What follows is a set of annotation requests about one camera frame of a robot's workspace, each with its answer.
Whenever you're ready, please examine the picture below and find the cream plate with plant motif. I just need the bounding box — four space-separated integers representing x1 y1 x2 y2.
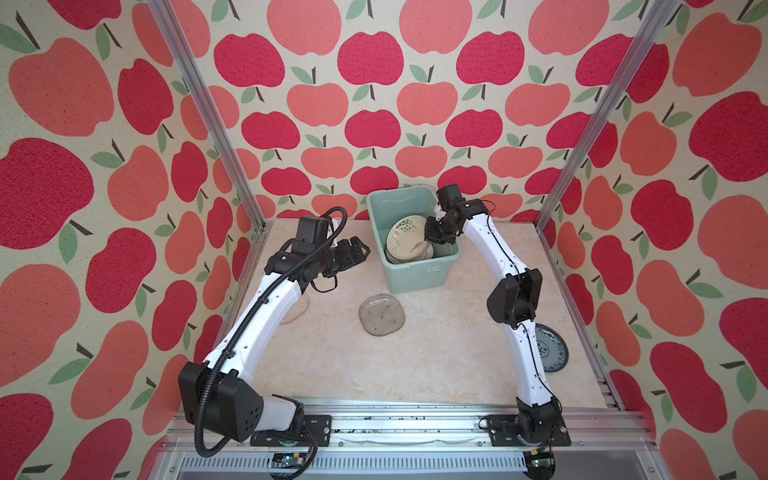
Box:
385 215 430 259

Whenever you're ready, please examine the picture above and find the blue white patterned plate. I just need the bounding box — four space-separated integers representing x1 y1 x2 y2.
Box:
536 323 570 373

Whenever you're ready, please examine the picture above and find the white plate black line pattern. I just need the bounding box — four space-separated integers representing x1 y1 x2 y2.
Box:
384 243 434 264

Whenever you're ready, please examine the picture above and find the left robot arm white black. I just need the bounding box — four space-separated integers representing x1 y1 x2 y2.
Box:
178 207 370 458

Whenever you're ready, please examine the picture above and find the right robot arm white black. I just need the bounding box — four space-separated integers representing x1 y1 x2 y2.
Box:
425 184 565 446

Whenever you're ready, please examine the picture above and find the light green plastic bin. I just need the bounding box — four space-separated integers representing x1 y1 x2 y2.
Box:
367 185 463 294

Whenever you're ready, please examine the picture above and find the grey clear glass plate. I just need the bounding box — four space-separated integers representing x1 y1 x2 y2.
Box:
358 294 406 337

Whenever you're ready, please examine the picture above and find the black corrugated cable conduit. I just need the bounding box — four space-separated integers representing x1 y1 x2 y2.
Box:
193 206 349 460

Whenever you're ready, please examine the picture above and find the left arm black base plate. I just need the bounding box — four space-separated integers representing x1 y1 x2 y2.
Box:
250 415 333 447

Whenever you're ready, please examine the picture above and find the front aluminium rail base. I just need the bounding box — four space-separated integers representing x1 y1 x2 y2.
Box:
148 399 672 479

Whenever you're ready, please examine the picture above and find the left aluminium frame post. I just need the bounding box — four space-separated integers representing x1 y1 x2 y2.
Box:
148 0 267 234

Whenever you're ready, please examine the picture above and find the aluminium frame post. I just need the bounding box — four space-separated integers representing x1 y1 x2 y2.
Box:
535 0 682 235
148 0 267 234

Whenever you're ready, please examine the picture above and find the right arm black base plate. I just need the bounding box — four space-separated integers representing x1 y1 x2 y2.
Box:
478 414 572 448

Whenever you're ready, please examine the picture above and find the right aluminium frame post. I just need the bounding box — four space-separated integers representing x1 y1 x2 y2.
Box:
535 0 682 235

